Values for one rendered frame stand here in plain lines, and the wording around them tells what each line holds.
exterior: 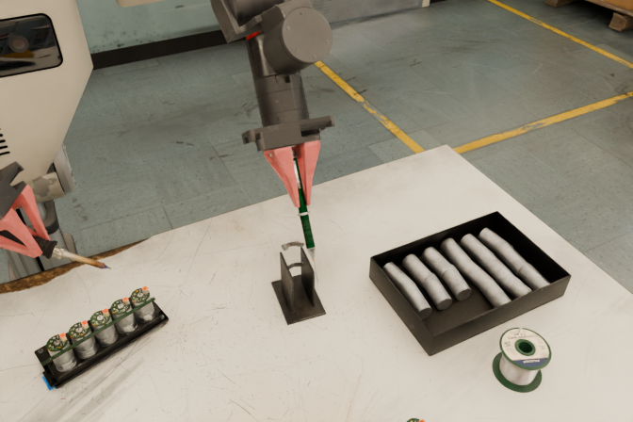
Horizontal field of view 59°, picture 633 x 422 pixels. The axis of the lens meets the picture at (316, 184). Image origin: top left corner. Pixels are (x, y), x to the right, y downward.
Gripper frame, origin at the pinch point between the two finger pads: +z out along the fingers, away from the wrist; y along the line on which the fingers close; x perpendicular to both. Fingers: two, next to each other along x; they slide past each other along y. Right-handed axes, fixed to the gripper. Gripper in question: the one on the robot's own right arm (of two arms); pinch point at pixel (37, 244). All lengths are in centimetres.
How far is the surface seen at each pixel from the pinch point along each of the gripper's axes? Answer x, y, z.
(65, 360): 0.9, -9.9, 11.0
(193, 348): -9.6, -4.9, 21.5
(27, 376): 8.2, -9.7, 11.4
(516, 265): -51, 10, 42
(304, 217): -32.0, 0.3, 12.2
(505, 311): -48, 0, 40
